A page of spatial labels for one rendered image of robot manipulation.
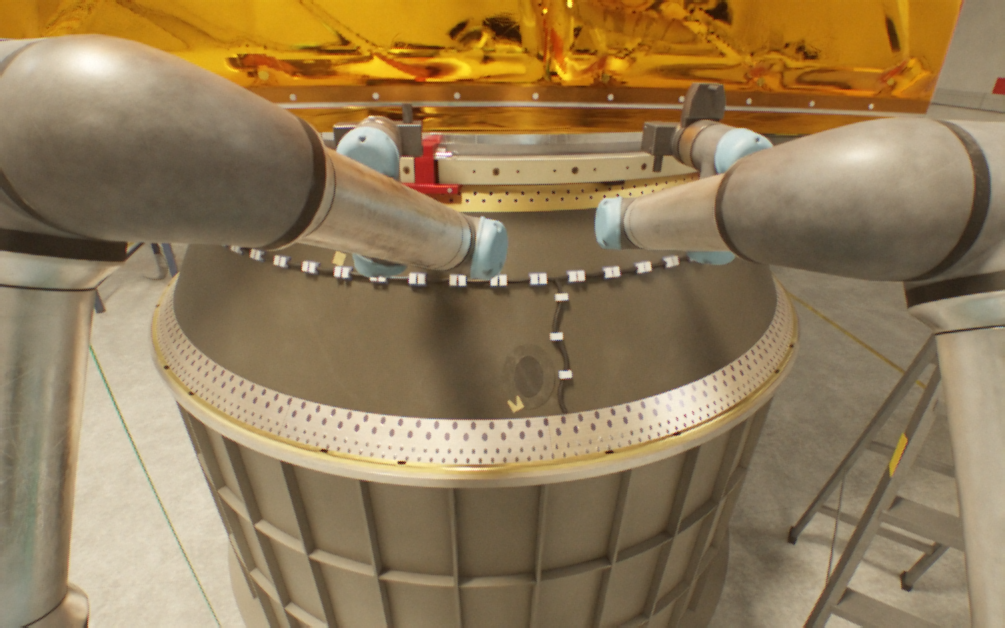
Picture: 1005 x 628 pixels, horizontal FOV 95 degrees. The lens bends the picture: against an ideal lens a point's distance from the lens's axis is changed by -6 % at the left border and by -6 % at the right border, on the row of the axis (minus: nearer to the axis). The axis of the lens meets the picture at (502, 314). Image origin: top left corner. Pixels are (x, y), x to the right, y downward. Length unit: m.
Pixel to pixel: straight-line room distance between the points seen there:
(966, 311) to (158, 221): 0.51
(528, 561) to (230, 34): 1.24
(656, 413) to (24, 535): 1.00
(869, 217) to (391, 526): 1.08
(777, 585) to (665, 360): 1.55
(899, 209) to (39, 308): 0.54
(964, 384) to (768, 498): 2.42
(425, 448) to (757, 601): 1.74
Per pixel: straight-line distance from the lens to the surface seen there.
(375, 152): 0.62
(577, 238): 1.05
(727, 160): 0.74
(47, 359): 0.42
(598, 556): 1.38
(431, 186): 0.97
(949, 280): 0.45
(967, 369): 0.46
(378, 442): 1.05
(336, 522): 1.31
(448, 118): 1.05
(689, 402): 1.19
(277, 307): 1.18
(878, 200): 0.39
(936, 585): 2.90
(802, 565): 2.65
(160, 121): 0.31
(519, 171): 0.98
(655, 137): 0.88
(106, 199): 0.32
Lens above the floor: 1.89
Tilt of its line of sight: 28 degrees down
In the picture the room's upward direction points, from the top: 1 degrees clockwise
